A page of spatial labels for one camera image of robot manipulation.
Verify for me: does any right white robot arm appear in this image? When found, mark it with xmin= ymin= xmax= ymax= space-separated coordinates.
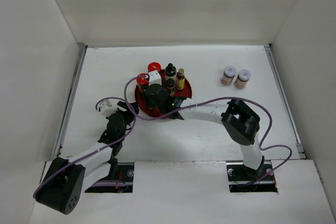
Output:
xmin=143 ymin=84 xmax=265 ymax=180

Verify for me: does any clear salt grinder black top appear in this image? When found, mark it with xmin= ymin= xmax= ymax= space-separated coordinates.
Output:
xmin=164 ymin=63 xmax=177 ymax=81

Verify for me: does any red-lid dark sauce jar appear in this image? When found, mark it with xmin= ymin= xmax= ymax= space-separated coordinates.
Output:
xmin=148 ymin=62 xmax=162 ymax=72

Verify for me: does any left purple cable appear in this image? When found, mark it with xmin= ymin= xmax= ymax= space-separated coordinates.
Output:
xmin=33 ymin=97 xmax=137 ymax=201

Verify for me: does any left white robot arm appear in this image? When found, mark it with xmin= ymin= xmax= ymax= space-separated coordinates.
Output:
xmin=33 ymin=100 xmax=139 ymax=215

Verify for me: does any aluminium table rail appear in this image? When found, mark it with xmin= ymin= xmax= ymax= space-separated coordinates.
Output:
xmin=50 ymin=42 xmax=88 ymax=160
xmin=264 ymin=44 xmax=307 ymax=159

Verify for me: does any black-cap spice bottle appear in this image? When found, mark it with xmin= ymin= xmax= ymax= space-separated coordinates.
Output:
xmin=165 ymin=78 xmax=175 ymax=96

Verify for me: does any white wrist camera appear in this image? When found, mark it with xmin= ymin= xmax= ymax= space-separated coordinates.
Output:
xmin=97 ymin=100 xmax=117 ymax=117
xmin=148 ymin=70 xmax=162 ymax=86

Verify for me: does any right aluminium table rail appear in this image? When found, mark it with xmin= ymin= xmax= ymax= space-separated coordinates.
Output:
xmin=264 ymin=44 xmax=307 ymax=159

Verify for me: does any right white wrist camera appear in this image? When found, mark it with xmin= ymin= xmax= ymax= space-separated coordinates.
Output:
xmin=148 ymin=70 xmax=162 ymax=86

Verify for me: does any left aluminium table rail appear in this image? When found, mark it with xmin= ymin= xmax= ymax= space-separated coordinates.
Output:
xmin=50 ymin=42 xmax=88 ymax=160

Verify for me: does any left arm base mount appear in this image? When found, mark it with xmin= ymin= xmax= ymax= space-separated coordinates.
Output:
xmin=85 ymin=158 xmax=135 ymax=194

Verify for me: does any white-lid spice jar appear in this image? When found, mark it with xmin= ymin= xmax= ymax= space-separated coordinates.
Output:
xmin=234 ymin=69 xmax=251 ymax=89
xmin=221 ymin=66 xmax=236 ymax=86

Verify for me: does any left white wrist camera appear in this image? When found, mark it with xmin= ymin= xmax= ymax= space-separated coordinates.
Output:
xmin=97 ymin=100 xmax=117 ymax=117

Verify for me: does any round red lacquer tray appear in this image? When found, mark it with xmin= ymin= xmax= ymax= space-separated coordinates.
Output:
xmin=134 ymin=78 xmax=192 ymax=118

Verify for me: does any yellow-label beige-cap spice bottle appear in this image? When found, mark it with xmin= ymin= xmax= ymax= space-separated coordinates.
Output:
xmin=176 ymin=68 xmax=185 ymax=90

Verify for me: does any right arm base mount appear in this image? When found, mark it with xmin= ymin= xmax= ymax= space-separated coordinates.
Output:
xmin=226 ymin=161 xmax=278 ymax=193

